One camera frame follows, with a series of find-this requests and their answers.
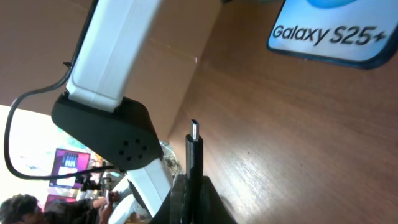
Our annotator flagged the blue Galaxy smartphone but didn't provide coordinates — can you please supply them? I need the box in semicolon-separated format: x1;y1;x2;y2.
267;0;397;69

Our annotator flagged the black USB charging cable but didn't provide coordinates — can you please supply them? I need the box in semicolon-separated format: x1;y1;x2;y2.
185;119;205;224

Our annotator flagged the person in background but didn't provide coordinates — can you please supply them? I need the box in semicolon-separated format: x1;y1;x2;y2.
1;192;120;224

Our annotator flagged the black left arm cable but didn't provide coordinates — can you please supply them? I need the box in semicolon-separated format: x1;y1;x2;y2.
3;0;118;181

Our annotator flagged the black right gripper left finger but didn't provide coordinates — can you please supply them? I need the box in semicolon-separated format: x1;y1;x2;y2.
149;174;186;224

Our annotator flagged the purple background screen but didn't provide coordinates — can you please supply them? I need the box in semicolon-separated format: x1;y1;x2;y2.
49;149;90;189

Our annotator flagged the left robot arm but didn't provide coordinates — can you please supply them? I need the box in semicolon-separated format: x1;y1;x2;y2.
52;0;172;223

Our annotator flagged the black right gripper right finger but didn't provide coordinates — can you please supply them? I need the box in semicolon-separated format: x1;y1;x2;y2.
201;176;236;224

